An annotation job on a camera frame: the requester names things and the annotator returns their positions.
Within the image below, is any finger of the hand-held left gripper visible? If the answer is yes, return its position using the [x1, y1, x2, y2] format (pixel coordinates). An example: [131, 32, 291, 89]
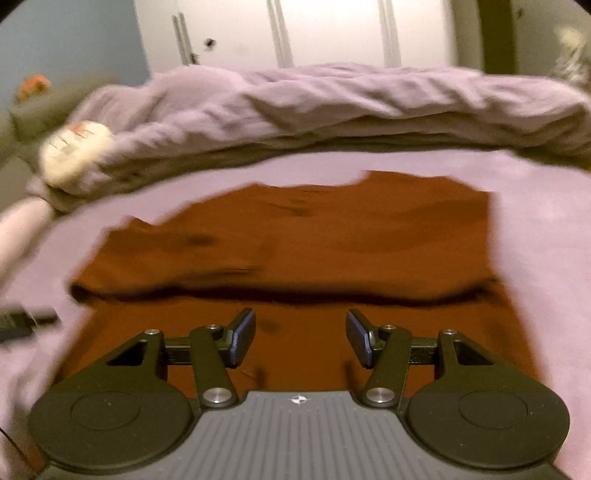
[27, 306, 60, 326]

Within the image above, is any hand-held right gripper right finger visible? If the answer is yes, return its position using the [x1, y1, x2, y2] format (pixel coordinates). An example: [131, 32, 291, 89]
[345, 308, 498, 409]

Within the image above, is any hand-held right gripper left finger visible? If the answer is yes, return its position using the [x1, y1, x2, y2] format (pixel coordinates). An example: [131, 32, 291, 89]
[106, 307, 257, 409]

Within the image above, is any brown small shirt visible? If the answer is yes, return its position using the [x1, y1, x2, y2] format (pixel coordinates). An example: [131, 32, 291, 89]
[18, 171, 546, 468]

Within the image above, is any pale pink cloth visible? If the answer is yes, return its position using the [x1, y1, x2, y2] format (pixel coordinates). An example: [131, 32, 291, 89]
[0, 199, 49, 289]

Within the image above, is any white round plush toy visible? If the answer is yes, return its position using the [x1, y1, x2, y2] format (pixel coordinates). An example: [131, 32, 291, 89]
[39, 121, 114, 188]

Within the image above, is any olive green cushion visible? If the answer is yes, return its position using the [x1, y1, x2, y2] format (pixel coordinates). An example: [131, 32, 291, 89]
[0, 74, 112, 172]

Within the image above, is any purple bed sheet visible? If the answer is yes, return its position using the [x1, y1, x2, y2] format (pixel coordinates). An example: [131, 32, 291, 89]
[0, 148, 591, 480]

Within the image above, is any orange plush toy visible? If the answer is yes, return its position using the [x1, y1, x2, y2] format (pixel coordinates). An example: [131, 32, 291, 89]
[16, 74, 52, 103]

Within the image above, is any crumpled purple duvet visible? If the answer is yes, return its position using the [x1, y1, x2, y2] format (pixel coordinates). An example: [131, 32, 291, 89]
[25, 65, 591, 214]

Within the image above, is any white wardrobe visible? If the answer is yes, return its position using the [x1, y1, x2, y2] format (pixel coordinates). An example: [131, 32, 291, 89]
[134, 0, 461, 75]

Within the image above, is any pale floral decoration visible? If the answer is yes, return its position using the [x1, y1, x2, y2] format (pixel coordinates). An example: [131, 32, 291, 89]
[549, 27, 591, 88]

